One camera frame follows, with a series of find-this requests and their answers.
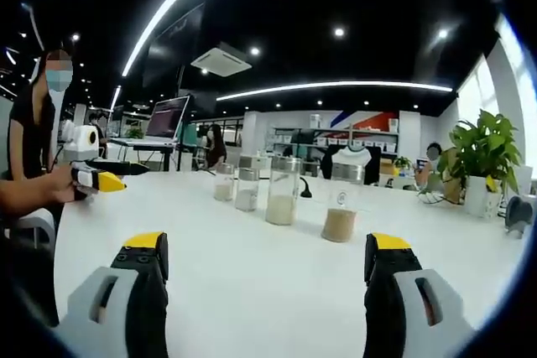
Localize teal panel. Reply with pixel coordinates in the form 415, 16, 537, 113
177, 122, 199, 146

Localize small seasoning bottle beige contents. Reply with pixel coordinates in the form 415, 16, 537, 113
213, 163, 235, 202

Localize laptop on stand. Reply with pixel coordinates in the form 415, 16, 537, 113
143, 96, 190, 142

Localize white plant pot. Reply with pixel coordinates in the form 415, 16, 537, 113
464, 174, 503, 220

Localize small seasoning bottle white contents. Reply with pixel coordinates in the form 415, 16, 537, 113
234, 167, 260, 213

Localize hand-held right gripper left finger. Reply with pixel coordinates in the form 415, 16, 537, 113
54, 231, 171, 358

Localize person's black-shirted upper body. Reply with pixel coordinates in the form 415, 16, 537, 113
7, 49, 76, 185

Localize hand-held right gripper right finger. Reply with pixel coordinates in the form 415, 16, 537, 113
363, 231, 479, 358

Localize long ceiling light strip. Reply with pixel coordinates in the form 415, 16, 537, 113
215, 80, 455, 102

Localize white chair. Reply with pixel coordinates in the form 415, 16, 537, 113
0, 206, 56, 251

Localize grey round desk gadget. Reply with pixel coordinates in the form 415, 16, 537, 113
504, 195, 537, 238

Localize wide seasoning bottle brown contents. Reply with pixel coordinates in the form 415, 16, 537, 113
320, 161, 366, 243

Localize black office chair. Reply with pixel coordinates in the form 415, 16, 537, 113
321, 143, 382, 186

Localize tall glass seasoning bottle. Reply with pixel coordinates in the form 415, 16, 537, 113
264, 155, 303, 226

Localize person's left hand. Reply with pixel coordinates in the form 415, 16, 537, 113
50, 166, 85, 205

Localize curved ceiling light strip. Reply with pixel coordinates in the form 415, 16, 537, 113
121, 0, 230, 79

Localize white standing desk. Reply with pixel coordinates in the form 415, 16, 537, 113
110, 137, 178, 171

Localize green potted plant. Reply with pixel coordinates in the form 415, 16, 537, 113
438, 109, 524, 204

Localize ceiling air conditioner vent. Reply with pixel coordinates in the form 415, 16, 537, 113
190, 42, 253, 79

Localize white shirt on chair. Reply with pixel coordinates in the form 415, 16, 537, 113
331, 144, 373, 167

